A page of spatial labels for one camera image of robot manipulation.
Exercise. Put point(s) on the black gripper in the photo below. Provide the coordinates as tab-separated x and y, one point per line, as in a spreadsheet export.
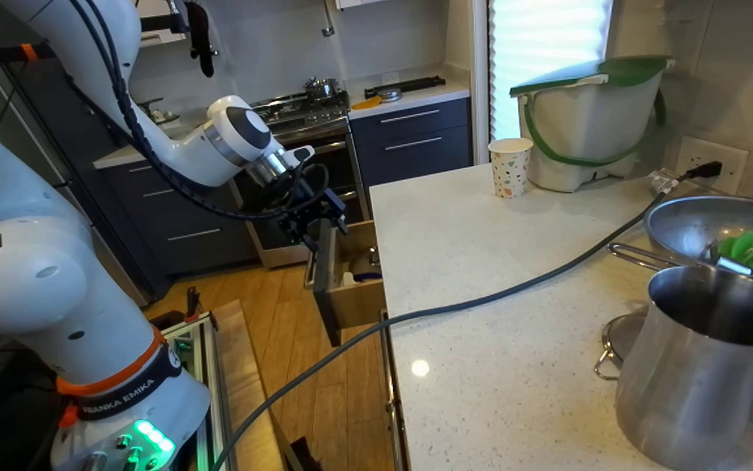
309	204

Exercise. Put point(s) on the dark topmost wooden drawer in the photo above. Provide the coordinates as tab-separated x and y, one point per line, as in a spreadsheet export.
349	284

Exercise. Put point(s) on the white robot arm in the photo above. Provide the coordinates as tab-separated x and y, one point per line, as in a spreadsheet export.
128	403

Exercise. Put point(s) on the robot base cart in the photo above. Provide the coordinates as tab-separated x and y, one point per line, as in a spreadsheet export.
218	352

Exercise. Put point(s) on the stainless oven range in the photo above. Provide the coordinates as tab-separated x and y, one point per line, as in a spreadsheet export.
312	116

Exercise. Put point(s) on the navy right cabinet drawers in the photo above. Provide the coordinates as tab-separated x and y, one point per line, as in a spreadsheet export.
410	142

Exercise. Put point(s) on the navy cabinet drawers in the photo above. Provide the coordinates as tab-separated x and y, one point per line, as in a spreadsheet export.
410	142
161	236

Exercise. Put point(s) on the navy left cabinet drawers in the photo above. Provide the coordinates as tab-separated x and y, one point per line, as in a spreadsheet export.
161	236

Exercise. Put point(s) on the dotted paper cup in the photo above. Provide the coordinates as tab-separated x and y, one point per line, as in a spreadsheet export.
510	164

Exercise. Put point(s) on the window blind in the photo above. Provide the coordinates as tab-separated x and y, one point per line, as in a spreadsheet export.
533	36

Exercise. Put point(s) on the white bin with green lid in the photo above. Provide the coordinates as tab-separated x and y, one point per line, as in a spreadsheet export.
591	120

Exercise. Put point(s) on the steel pitcher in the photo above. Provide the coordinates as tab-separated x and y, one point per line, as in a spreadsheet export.
685	384

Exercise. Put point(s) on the green utensil in bowl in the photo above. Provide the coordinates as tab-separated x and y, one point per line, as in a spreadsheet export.
735	248

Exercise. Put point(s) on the steel mixing bowl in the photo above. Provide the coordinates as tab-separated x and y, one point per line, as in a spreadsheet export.
685	229

